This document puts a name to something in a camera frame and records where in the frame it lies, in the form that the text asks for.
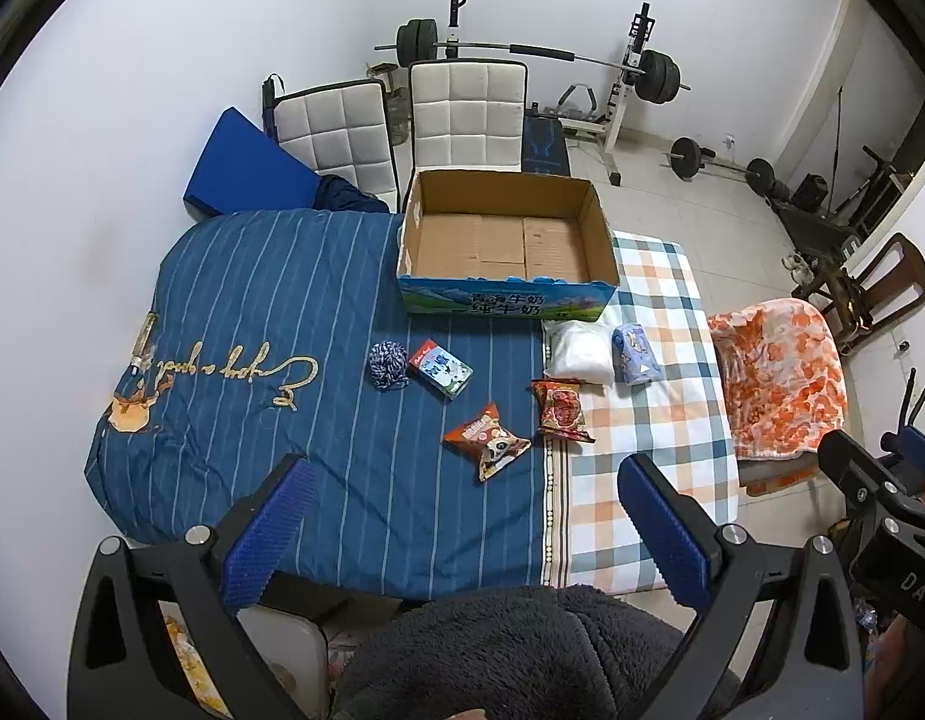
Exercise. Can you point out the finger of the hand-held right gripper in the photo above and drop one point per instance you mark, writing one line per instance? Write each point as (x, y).
(852, 465)
(924, 444)

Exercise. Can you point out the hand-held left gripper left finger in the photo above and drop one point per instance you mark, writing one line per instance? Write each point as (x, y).
(271, 532)

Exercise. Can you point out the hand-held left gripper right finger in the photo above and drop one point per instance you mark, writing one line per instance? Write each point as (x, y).
(665, 532)

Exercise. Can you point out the red snack bag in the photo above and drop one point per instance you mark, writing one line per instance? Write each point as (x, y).
(560, 412)

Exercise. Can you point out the light blue printed tissue pack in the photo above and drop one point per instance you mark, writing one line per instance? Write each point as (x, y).
(635, 352)

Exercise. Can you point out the white stuffing bag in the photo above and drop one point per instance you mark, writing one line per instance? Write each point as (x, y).
(579, 352)

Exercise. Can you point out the orange panda snack bag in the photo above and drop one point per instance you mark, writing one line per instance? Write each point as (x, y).
(486, 439)

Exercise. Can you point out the blue white yarn ball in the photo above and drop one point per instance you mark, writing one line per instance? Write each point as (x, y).
(387, 364)

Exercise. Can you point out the small milk carton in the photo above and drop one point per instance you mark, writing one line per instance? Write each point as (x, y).
(440, 369)

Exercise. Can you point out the cardboard box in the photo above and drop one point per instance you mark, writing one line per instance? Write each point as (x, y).
(500, 240)

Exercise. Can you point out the plaid bed sheet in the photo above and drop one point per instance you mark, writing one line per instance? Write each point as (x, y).
(657, 420)

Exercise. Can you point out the orange floral blanket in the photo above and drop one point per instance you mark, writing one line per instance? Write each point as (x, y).
(777, 375)

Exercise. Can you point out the brown wooden chair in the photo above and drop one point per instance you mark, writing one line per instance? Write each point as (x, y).
(901, 270)

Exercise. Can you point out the dark fleece clothing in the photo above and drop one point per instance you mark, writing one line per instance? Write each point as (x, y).
(522, 652)

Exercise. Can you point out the white shoes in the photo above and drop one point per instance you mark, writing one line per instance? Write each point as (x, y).
(798, 264)

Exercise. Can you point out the blue striped duvet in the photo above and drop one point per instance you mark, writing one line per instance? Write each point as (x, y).
(282, 300)

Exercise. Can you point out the black low bench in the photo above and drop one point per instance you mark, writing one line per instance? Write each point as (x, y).
(815, 229)

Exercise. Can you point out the black speaker box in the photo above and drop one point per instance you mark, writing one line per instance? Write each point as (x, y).
(811, 191)

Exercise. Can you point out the dark blue garment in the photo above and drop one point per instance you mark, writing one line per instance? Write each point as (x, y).
(342, 195)

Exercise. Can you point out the small barbell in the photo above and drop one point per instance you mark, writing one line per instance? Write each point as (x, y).
(687, 157)

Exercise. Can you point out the blue foam cushion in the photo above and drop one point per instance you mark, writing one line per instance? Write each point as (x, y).
(245, 165)

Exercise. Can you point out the white padded chair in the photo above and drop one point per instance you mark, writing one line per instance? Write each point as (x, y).
(327, 127)
(462, 112)

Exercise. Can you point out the white weight bench rack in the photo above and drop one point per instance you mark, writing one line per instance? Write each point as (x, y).
(620, 112)

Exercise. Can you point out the racked barbell with black plates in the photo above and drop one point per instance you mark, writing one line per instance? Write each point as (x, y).
(507, 49)

